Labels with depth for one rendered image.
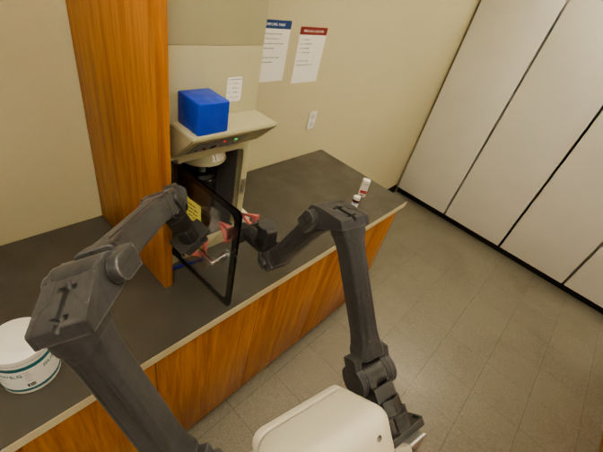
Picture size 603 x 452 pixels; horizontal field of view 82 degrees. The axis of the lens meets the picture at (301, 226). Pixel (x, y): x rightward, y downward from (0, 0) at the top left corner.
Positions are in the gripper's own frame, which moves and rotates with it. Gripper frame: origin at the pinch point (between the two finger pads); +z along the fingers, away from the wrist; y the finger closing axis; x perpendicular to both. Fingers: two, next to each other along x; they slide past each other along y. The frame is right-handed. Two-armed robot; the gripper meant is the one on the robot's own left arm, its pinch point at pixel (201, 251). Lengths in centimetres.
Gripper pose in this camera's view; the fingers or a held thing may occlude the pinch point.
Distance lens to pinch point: 109.2
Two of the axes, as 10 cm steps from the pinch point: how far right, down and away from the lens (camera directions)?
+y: -6.8, 6.5, -3.4
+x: 7.3, 5.2, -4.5
